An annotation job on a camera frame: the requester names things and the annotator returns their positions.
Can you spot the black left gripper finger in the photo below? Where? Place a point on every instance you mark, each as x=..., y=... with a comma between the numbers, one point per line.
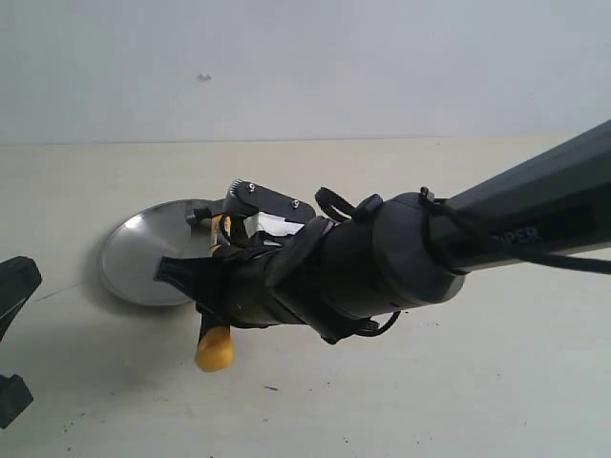
x=20, y=277
x=15, y=398

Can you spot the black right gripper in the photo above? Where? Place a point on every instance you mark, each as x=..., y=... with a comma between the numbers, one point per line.
x=255, y=281

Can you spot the round steel plate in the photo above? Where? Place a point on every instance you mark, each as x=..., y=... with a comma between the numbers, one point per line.
x=128, y=259

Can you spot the yellow black claw hammer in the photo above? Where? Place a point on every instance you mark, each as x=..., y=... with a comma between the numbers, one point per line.
x=222, y=298

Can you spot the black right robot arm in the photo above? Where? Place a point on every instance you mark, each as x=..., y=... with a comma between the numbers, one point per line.
x=337, y=271

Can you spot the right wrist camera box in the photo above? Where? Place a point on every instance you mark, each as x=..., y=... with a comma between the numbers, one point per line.
x=265, y=211

